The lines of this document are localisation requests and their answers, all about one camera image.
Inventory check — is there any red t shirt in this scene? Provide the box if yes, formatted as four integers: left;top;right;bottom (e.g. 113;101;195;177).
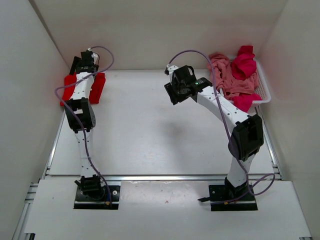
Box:
62;72;106;104

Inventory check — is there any magenta t shirt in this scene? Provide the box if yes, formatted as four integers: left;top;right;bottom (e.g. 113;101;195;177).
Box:
231;45;262;112

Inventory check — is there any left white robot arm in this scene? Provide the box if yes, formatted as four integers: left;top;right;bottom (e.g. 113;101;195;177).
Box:
62;50;105;201

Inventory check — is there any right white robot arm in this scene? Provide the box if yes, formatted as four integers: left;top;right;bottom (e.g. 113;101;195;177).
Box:
164;64;264;200

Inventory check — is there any light pink t shirt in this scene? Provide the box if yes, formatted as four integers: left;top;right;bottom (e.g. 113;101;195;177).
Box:
208;52;259;100

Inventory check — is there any white plastic basket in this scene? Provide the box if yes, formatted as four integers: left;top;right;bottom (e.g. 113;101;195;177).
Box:
218;55;272;109

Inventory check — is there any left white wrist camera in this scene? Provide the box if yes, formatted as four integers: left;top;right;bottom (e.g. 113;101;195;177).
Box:
87;48;100;63

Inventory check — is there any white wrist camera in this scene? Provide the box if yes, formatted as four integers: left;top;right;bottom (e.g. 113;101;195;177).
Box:
164;63;179;76
87;48;100;63

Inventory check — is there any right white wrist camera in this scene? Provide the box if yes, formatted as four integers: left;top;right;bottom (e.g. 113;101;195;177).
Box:
164;63;179;76

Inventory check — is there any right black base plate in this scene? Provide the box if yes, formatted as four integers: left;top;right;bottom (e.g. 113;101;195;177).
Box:
198;184;258;212

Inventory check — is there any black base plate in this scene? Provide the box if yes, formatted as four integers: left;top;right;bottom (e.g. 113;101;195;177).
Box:
198;184;258;212
73;183;121;210

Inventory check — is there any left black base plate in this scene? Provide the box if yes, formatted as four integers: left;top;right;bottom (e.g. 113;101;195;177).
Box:
73;183;121;210

